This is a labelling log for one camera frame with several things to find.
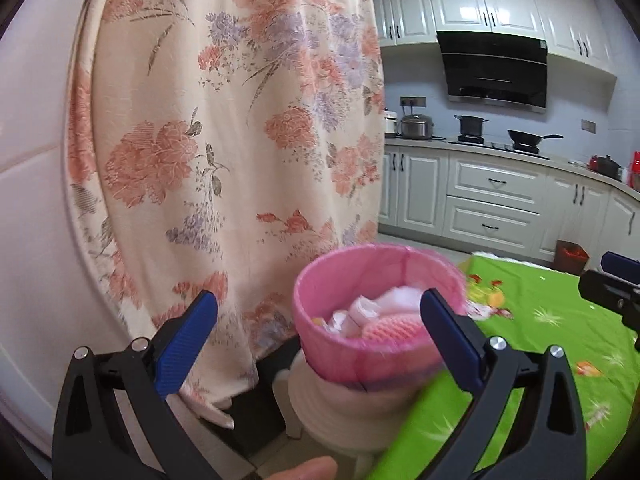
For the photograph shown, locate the pink foam fruit net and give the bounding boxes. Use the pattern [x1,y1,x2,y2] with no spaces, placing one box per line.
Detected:
[361,313,426,344]

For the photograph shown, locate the white paper towel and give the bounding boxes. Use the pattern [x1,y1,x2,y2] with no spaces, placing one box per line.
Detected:
[373,286,423,316]

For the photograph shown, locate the white lower kitchen cabinets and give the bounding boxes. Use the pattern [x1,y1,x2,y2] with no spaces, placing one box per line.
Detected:
[378,139,639,263]

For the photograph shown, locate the white kitchen cabinets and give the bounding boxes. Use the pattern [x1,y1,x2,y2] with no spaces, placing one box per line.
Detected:
[378,139,639,263]
[373,0,616,77]

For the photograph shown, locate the pink lined trash bin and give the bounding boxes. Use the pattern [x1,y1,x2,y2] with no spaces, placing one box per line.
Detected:
[292,244,466,391]

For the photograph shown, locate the white upper kitchen cabinets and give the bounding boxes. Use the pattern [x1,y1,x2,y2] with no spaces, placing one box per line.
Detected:
[373,0,616,77]

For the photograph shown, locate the operator left hand fingertip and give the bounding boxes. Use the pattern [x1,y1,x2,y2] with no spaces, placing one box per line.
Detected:
[267,456,337,480]

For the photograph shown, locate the red floor waste basket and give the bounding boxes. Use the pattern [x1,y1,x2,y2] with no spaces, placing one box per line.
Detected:
[552,240,589,275]

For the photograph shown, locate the red kettle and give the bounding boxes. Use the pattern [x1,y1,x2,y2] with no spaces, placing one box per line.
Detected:
[628,151,640,192]

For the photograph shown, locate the green cartoon tablecloth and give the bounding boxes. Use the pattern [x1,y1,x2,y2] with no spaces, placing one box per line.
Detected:
[372,254,639,479]

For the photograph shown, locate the black red casserole pot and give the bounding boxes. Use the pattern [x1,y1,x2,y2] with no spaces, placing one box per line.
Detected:
[588,155,623,181]

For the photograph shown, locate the black frying pan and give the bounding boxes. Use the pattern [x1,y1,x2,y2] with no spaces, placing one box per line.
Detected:
[508,129,563,154]

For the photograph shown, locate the white stool under bin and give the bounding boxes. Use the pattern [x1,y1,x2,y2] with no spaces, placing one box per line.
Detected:
[272,352,418,479]

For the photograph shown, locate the black stock pot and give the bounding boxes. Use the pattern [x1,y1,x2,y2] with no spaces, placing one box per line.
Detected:
[456,115,487,144]

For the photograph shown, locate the black range hood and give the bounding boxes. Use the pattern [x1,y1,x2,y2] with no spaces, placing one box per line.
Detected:
[437,32,548,113]

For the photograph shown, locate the silver pressure cooker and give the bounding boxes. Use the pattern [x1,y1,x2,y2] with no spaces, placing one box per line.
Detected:
[400,114,434,140]

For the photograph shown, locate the white rice cooker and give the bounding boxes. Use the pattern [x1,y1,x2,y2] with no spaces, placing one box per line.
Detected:
[384,110,398,136]

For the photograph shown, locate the floral pink curtain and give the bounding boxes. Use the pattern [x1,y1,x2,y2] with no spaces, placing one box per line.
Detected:
[66,0,384,428]

